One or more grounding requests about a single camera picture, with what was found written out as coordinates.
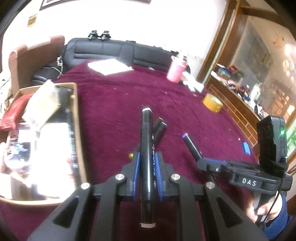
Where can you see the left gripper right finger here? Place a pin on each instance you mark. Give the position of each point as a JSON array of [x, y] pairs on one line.
[[203, 211]]

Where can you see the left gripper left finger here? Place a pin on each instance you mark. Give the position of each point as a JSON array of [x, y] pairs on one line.
[[72, 219]]

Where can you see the white foam block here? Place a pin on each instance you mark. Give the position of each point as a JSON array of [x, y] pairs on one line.
[[50, 168]]

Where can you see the white capped black marker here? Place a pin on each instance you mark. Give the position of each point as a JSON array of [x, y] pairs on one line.
[[147, 188]]

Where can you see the purple capped black marker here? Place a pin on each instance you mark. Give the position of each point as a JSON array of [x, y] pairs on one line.
[[195, 152]]

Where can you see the cyan capped black marker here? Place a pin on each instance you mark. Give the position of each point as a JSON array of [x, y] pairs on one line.
[[159, 132]]

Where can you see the clear sticker pouch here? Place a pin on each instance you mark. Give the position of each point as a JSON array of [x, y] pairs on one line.
[[16, 152]]

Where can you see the red foil snack bag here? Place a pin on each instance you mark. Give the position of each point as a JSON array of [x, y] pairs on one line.
[[12, 117]]

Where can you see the yellow capped black marker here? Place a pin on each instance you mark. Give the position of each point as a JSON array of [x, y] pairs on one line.
[[154, 128]]

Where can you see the right hand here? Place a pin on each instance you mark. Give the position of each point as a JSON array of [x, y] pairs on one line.
[[270, 210]]

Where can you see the small blue cylinder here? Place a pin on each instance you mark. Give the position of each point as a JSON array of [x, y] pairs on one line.
[[246, 148]]

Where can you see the black tracker box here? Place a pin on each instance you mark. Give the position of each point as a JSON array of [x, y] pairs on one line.
[[272, 139]]

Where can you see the cardboard box tray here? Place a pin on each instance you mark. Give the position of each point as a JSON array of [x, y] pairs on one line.
[[18, 189]]

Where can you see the yellow tape roll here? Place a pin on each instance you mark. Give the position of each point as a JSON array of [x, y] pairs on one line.
[[212, 103]]

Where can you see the wooden cabinet shelf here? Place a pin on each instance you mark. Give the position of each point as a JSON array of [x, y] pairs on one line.
[[250, 67]]

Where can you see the white gloves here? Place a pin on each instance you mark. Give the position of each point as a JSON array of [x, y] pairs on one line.
[[189, 81]]

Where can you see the pink knit covered bottle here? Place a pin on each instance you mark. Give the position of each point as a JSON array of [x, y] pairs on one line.
[[177, 67]]

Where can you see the white notepad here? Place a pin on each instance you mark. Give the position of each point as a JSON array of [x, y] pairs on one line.
[[109, 67]]

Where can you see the black leather sofa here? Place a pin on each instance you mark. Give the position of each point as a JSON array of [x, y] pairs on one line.
[[79, 50]]

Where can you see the brown armchair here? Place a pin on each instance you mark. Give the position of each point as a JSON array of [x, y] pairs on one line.
[[27, 59]]

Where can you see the black clamps on sofa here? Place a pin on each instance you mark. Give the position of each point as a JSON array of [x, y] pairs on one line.
[[94, 35]]

